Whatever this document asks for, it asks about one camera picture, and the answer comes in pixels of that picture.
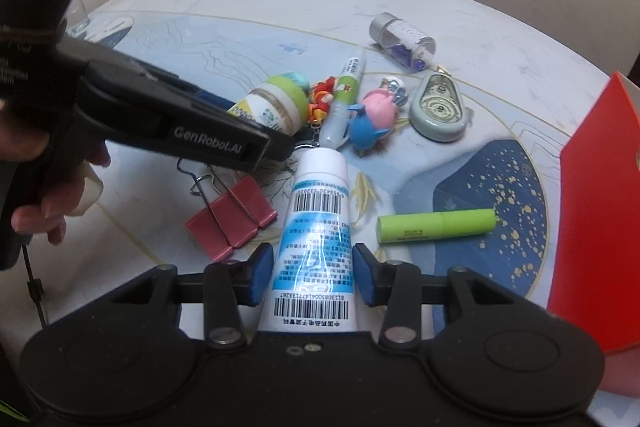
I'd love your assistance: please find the grey-green correction tape dispenser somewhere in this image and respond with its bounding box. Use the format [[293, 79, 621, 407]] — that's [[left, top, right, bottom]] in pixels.
[[409, 72, 472, 142]]

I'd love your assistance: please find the red box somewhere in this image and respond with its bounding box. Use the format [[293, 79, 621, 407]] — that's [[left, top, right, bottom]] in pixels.
[[546, 72, 640, 408]]

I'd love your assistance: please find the person's left hand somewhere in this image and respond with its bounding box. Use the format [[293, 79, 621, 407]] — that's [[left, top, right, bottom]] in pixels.
[[0, 109, 112, 248]]

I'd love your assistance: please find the green lip balm tube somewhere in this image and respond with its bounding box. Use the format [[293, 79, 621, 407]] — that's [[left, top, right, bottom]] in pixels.
[[376, 208, 497, 245]]

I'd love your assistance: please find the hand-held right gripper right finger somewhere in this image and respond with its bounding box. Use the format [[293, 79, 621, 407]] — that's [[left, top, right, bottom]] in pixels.
[[351, 243, 526, 350]]

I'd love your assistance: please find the pink pig figurine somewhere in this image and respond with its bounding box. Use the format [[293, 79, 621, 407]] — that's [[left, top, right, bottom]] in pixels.
[[347, 88, 401, 152]]

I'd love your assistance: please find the white barcode ointment tube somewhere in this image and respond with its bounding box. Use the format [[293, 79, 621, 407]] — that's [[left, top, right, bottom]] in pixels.
[[257, 146, 358, 334]]

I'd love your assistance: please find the white jar with green lid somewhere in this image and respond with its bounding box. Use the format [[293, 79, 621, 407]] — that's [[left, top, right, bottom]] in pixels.
[[227, 73, 311, 138]]

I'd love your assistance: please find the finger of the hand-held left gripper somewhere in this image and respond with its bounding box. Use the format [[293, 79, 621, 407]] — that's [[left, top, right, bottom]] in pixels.
[[144, 65, 238, 111]]

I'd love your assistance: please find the small silver charm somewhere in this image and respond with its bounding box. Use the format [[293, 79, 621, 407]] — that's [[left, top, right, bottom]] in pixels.
[[378, 77, 410, 105]]

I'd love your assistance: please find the red yellow figurine keychain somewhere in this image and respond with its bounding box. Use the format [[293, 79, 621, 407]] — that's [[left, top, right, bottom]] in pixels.
[[307, 77, 342, 148]]

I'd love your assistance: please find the black cord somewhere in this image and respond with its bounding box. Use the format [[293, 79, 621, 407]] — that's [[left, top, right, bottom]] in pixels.
[[21, 246, 50, 329]]

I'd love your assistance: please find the blue printed table mat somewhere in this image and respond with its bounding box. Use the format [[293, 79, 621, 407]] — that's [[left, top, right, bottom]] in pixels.
[[0, 9, 573, 338]]

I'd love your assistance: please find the clear drinking glass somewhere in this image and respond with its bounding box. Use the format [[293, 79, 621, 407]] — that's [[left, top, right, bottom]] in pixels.
[[65, 0, 92, 38]]

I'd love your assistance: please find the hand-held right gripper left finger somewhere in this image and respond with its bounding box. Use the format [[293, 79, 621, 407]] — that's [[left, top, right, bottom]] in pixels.
[[111, 243, 275, 349]]

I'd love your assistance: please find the red binder clip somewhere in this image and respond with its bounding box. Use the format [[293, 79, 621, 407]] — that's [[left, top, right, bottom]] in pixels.
[[190, 174, 279, 229], [176, 156, 261, 264]]

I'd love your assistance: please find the clear jar of purple pushpins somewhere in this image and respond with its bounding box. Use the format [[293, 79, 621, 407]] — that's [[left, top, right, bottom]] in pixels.
[[370, 13, 437, 74]]

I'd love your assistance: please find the white green glue pen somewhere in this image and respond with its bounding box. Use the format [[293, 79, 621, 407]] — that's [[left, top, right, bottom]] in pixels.
[[319, 48, 368, 146]]

